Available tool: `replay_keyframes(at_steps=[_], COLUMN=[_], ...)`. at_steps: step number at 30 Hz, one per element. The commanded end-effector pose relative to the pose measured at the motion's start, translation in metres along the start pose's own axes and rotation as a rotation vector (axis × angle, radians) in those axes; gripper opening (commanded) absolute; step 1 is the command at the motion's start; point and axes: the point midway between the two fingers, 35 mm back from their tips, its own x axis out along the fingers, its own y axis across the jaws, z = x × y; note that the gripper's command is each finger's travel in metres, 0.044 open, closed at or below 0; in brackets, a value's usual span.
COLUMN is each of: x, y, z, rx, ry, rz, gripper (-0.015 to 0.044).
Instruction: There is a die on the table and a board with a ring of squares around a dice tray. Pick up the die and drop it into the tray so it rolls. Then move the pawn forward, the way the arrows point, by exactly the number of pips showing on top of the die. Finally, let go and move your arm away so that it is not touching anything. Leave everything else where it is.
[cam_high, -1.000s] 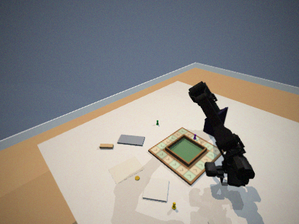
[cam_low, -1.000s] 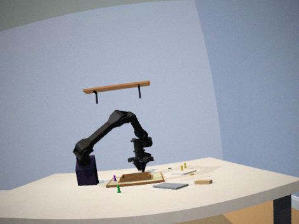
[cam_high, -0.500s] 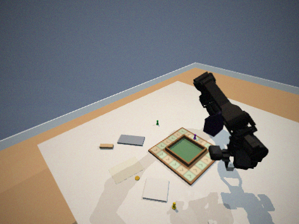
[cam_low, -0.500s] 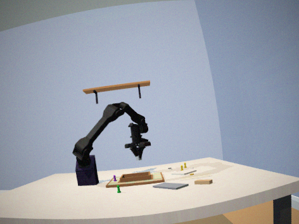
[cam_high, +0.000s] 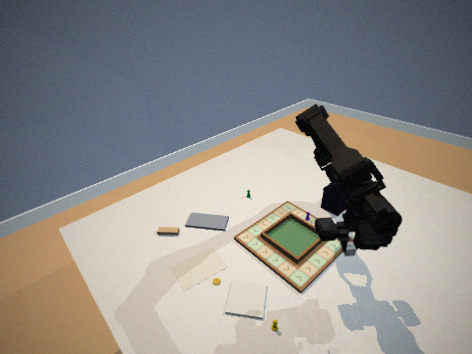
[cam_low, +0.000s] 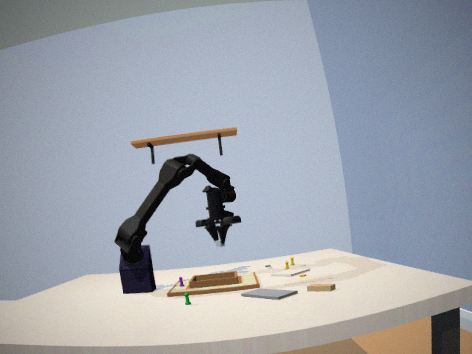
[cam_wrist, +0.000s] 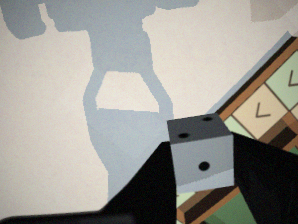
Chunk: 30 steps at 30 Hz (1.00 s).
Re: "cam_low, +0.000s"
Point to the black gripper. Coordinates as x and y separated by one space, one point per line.
216 213

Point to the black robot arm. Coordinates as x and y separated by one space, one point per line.
173 172

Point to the brown board border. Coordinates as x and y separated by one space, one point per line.
219 290

